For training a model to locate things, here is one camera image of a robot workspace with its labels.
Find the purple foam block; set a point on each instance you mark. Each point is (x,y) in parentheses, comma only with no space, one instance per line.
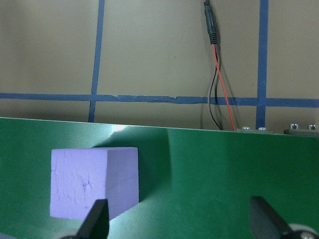
(79,174)

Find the green conveyor belt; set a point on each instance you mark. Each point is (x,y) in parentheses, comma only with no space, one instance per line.
(211,174)

